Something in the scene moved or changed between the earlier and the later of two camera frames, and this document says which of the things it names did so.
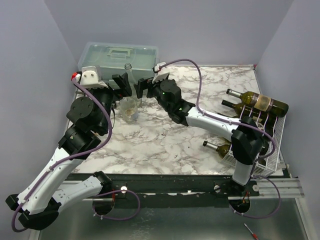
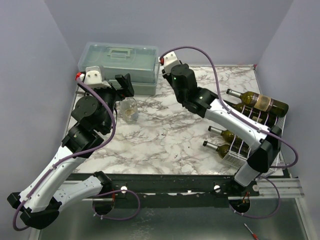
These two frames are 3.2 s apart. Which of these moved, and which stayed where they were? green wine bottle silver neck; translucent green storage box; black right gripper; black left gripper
Moved: black right gripper
Stayed: translucent green storage box; black left gripper; green wine bottle silver neck
